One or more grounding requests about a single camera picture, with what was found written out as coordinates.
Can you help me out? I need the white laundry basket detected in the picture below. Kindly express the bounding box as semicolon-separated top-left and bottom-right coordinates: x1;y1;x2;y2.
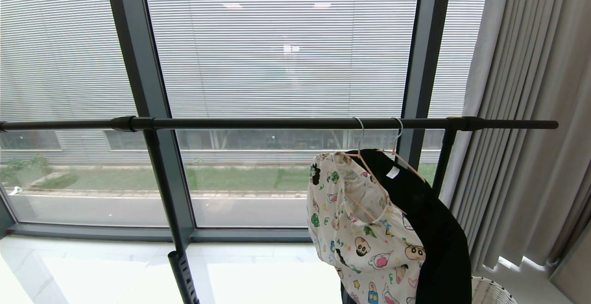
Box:
471;276;518;304

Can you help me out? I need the window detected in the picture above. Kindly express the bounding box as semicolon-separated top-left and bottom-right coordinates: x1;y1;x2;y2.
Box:
0;0;491;243

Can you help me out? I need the black garment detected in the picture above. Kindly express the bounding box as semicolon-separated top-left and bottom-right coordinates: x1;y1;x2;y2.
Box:
341;149;472;304

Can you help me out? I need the beige curtain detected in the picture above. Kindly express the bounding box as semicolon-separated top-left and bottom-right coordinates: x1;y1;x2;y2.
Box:
441;0;591;279

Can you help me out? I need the black clothes rack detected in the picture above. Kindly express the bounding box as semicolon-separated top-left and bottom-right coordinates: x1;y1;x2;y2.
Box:
0;116;559;304

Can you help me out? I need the cream printed garment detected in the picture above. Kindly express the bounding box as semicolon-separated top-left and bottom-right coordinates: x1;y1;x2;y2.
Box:
306;152;426;304

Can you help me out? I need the pink clothes hanger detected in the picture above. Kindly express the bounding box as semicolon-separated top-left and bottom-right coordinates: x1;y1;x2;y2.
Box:
342;117;388;224
376;117;428;184

